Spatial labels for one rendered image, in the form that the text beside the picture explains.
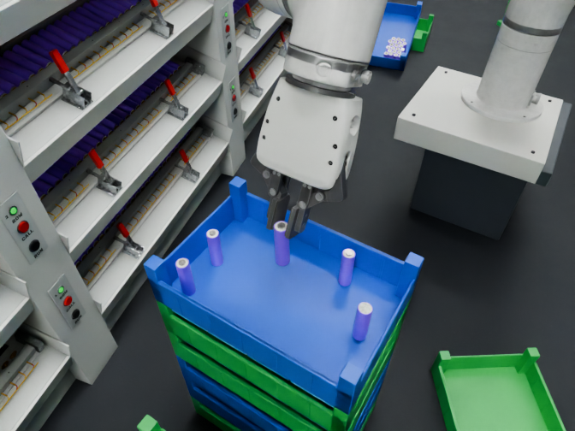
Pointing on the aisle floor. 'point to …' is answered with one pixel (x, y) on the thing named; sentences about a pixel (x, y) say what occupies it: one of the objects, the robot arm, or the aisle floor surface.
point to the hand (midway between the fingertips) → (287, 215)
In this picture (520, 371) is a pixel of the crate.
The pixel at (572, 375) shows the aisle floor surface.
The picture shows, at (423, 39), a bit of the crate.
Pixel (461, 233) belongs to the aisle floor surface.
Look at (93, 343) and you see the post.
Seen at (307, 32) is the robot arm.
